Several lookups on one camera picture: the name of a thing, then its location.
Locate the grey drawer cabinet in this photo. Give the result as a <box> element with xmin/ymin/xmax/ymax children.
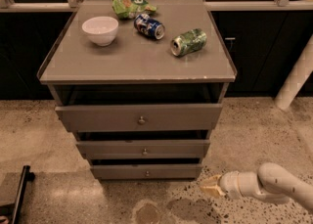
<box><xmin>38</xmin><ymin>0</ymin><xmax>237</xmax><ymax>168</ymax></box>

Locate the green soda can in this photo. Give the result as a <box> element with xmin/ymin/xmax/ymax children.
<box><xmin>170</xmin><ymin>28</ymin><xmax>207</xmax><ymax>57</ymax></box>

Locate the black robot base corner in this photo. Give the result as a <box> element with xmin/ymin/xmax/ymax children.
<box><xmin>0</xmin><ymin>165</ymin><xmax>35</xmax><ymax>224</ymax></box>

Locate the green chip bag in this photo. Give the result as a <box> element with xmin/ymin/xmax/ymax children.
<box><xmin>112</xmin><ymin>0</ymin><xmax>157</xmax><ymax>20</ymax></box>

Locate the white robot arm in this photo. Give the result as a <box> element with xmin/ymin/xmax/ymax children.
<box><xmin>200</xmin><ymin>36</ymin><xmax>313</xmax><ymax>213</ymax></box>

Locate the grey top drawer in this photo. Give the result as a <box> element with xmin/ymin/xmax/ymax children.
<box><xmin>56</xmin><ymin>104</ymin><xmax>222</xmax><ymax>132</ymax></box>

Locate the white ceramic bowl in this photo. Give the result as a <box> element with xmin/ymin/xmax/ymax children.
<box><xmin>81</xmin><ymin>17</ymin><xmax>118</xmax><ymax>46</ymax></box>

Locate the blue soda can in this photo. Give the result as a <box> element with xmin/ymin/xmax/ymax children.
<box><xmin>134</xmin><ymin>13</ymin><xmax>165</xmax><ymax>40</ymax></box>

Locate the grey drawer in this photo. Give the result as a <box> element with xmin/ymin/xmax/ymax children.
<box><xmin>91</xmin><ymin>164</ymin><xmax>202</xmax><ymax>180</ymax></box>
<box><xmin>76</xmin><ymin>139</ymin><xmax>209</xmax><ymax>159</ymax></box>
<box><xmin>56</xmin><ymin>104</ymin><xmax>222</xmax><ymax>132</ymax></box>

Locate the grey bottom drawer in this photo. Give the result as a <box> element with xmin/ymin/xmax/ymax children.
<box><xmin>91</xmin><ymin>164</ymin><xmax>202</xmax><ymax>180</ymax></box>

